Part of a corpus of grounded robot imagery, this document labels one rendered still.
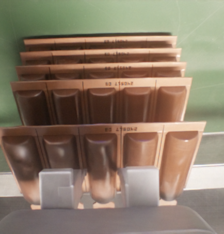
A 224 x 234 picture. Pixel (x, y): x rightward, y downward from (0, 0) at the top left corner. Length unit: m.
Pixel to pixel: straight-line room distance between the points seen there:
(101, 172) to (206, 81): 0.13
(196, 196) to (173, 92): 0.21
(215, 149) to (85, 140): 0.17
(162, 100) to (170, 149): 0.04
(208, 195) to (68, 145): 0.25
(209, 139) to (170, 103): 0.13
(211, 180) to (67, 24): 0.18
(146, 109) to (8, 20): 0.11
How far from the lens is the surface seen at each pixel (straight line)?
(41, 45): 0.22
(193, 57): 0.24
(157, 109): 0.19
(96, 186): 0.18
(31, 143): 0.16
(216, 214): 0.37
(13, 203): 0.38
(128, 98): 0.18
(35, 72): 0.20
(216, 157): 0.30
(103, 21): 0.22
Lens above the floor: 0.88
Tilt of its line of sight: 45 degrees down
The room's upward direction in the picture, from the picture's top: 179 degrees counter-clockwise
